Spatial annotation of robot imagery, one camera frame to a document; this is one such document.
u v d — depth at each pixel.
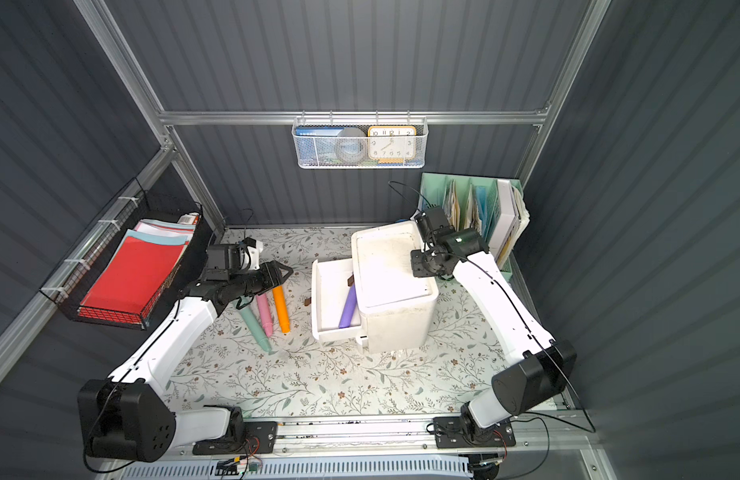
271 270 0.73
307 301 0.86
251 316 0.93
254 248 0.77
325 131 0.87
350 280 0.81
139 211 0.81
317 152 0.86
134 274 0.72
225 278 0.63
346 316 0.84
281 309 0.95
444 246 0.52
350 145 0.87
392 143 0.89
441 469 0.70
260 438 0.73
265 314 0.93
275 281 0.73
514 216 0.88
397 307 0.70
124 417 0.40
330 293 0.89
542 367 0.40
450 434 0.73
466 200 1.00
